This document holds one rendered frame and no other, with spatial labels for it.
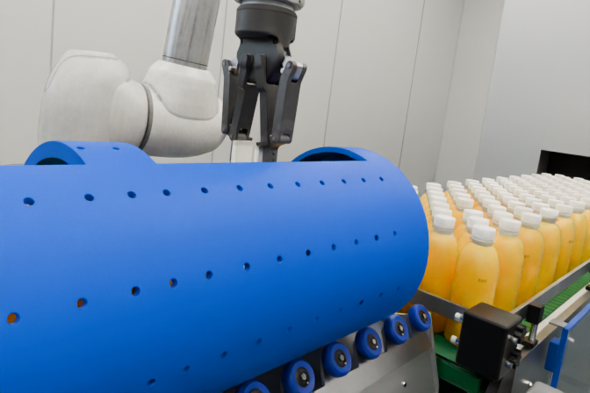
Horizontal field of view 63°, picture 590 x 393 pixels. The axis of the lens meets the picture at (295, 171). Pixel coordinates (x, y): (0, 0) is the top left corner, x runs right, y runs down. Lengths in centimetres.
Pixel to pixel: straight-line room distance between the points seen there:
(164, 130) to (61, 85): 21
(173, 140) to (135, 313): 71
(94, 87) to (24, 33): 225
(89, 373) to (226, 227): 16
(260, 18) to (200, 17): 51
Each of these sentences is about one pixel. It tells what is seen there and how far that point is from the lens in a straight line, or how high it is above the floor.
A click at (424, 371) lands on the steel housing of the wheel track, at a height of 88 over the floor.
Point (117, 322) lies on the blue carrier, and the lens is 38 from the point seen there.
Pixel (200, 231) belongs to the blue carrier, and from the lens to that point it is 43.
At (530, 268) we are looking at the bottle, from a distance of 115.
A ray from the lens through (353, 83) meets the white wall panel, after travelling 457.
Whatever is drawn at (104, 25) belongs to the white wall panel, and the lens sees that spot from 334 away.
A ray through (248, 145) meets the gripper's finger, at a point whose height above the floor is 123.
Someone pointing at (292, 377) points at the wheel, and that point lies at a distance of 62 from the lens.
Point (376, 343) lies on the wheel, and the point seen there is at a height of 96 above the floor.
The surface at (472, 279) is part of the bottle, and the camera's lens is 90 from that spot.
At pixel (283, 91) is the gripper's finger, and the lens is 56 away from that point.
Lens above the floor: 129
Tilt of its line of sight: 8 degrees down
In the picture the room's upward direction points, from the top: 7 degrees clockwise
